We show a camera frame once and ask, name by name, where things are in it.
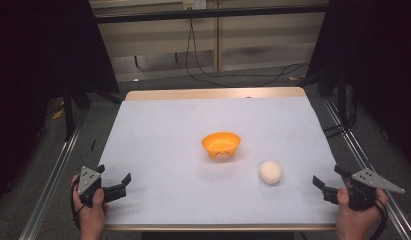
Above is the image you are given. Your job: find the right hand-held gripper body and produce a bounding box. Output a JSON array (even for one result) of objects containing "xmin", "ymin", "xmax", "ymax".
[{"xmin": 345, "ymin": 167, "xmax": 406, "ymax": 212}]

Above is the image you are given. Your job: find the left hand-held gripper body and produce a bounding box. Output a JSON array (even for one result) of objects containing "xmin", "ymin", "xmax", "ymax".
[{"xmin": 77, "ymin": 165, "xmax": 107, "ymax": 208}]

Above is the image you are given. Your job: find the white round bun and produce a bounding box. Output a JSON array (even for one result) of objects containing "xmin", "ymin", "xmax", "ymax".
[{"xmin": 258, "ymin": 160, "xmax": 283, "ymax": 185}]

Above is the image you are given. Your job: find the orange plastic bowl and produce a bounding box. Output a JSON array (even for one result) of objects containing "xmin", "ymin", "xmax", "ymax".
[{"xmin": 201, "ymin": 131, "xmax": 242, "ymax": 161}]

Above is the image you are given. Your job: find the person's right hand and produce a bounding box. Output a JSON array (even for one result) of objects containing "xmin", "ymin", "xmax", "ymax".
[{"xmin": 335, "ymin": 186, "xmax": 390, "ymax": 235}]

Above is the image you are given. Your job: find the person's left hand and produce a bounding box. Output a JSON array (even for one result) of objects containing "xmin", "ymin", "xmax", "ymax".
[{"xmin": 70, "ymin": 174, "xmax": 110, "ymax": 233}]

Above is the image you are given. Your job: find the white table mat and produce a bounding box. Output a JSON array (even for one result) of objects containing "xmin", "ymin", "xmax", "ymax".
[{"xmin": 98, "ymin": 96, "xmax": 338, "ymax": 226}]

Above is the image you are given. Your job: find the black metal stand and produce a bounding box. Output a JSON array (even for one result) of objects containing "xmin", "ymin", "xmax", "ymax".
[
  {"xmin": 60, "ymin": 64, "xmax": 125, "ymax": 142},
  {"xmin": 297, "ymin": 61, "xmax": 358, "ymax": 138}
]

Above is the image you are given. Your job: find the dark curtain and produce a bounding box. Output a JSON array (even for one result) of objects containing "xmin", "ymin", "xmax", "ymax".
[
  {"xmin": 0, "ymin": 0, "xmax": 121, "ymax": 209},
  {"xmin": 307, "ymin": 0, "xmax": 411, "ymax": 169}
]

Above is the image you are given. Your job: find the black horizontal bar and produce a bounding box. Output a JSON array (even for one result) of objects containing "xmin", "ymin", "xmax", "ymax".
[{"xmin": 92, "ymin": 3, "xmax": 331, "ymax": 25}]

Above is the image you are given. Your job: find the metal floor rail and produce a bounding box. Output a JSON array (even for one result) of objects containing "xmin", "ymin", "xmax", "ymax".
[
  {"xmin": 322, "ymin": 95, "xmax": 411, "ymax": 240},
  {"xmin": 18, "ymin": 124, "xmax": 83, "ymax": 240}
]

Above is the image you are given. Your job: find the black floor cable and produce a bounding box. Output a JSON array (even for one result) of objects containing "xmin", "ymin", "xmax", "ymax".
[{"xmin": 184, "ymin": 17, "xmax": 311, "ymax": 89}]

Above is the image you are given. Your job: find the white wall outlet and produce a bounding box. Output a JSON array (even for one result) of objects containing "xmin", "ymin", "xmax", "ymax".
[{"xmin": 182, "ymin": 0, "xmax": 208, "ymax": 11}]

